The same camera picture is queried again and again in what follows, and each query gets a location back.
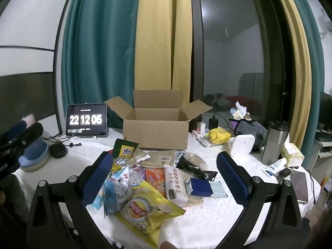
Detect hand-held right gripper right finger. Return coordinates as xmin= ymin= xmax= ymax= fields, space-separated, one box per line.
xmin=216 ymin=150 xmax=304 ymax=249

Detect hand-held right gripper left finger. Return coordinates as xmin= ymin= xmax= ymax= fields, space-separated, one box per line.
xmin=26 ymin=150 xmax=115 ymax=249

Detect blue cartoon snack bag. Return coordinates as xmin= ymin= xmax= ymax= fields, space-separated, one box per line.
xmin=93 ymin=166 xmax=135 ymax=216

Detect navy and teal box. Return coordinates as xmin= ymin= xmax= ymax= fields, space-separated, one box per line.
xmin=185 ymin=178 xmax=228 ymax=198

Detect orange snack packet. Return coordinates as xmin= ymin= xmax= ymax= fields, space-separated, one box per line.
xmin=145 ymin=168 xmax=166 ymax=198

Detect yellow chips bag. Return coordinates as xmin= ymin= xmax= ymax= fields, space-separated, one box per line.
xmin=114 ymin=180 xmax=186 ymax=248

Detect brown cardboard box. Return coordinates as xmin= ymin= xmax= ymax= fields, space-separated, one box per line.
xmin=104 ymin=89 xmax=213 ymax=151

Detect stacked blue bowls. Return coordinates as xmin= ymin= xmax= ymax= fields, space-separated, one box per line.
xmin=18 ymin=121 xmax=50 ymax=173

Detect white plastic device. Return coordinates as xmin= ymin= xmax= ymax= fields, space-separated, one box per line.
xmin=228 ymin=134 xmax=256 ymax=157

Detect black snack packet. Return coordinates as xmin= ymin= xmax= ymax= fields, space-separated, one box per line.
xmin=176 ymin=156 xmax=218 ymax=182

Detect clear plastic bag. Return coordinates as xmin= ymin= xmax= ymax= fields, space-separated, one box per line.
xmin=182 ymin=152 xmax=208 ymax=177

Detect purple snack packet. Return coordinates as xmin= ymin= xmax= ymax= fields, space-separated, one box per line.
xmin=128 ymin=165 xmax=148 ymax=187

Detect green snack packet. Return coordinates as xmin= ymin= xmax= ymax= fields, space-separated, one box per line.
xmin=112 ymin=139 xmax=139 ymax=161

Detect white cream tube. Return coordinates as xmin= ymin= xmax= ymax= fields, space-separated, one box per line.
xmin=262 ymin=158 xmax=287 ymax=175

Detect yellow wet wipes pack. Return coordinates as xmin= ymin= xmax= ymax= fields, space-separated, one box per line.
xmin=206 ymin=128 xmax=231 ymax=145

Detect white power strip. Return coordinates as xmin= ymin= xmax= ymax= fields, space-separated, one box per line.
xmin=192 ymin=130 xmax=217 ymax=147

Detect grey bag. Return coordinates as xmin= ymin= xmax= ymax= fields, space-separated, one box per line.
xmin=229 ymin=118 xmax=267 ymax=151

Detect steel thermos tumbler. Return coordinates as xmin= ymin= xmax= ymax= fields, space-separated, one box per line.
xmin=261 ymin=121 xmax=289 ymax=166

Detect tablet with clock display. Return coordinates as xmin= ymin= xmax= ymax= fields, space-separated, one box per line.
xmin=65 ymin=104 xmax=109 ymax=138

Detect flat kraft paper packet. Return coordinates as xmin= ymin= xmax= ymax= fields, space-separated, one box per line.
xmin=139 ymin=150 xmax=179 ymax=168

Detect pale yellow tissue pack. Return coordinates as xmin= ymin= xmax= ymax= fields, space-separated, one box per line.
xmin=280 ymin=141 xmax=305 ymax=168

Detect smartphone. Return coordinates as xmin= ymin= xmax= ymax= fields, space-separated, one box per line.
xmin=290 ymin=171 xmax=310 ymax=205

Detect crumpled tissue packets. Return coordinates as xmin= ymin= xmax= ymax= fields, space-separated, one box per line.
xmin=229 ymin=101 xmax=251 ymax=120

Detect dark framed glass window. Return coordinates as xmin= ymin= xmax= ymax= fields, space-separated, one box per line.
xmin=192 ymin=0 xmax=293 ymax=135

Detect yellow curtain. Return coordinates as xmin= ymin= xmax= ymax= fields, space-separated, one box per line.
xmin=133 ymin=0 xmax=194 ymax=101
xmin=270 ymin=0 xmax=313 ymax=151

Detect teal curtain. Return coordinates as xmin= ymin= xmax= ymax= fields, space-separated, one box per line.
xmin=283 ymin=0 xmax=328 ymax=170
xmin=61 ymin=0 xmax=142 ymax=129

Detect black cable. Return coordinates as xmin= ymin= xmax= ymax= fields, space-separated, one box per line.
xmin=43 ymin=133 xmax=83 ymax=148

